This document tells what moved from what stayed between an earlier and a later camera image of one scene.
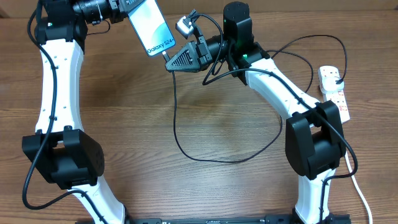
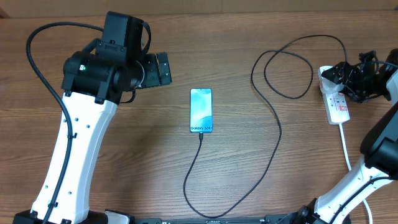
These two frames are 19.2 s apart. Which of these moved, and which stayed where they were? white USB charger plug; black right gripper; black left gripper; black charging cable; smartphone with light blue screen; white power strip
Moved: black left gripper; black right gripper; smartphone with light blue screen; black charging cable
Stayed: white power strip; white USB charger plug
